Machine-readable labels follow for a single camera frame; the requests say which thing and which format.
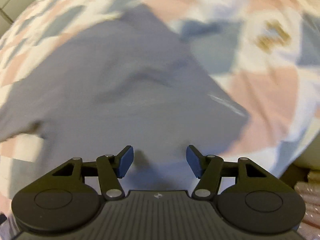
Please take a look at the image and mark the grey-purple shirt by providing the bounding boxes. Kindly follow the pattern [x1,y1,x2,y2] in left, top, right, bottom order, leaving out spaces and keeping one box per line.
[1,5,249,197]

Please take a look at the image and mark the checkered teddy bear quilt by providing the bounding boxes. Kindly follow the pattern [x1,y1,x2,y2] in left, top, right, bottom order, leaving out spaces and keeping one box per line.
[1,0,319,176]

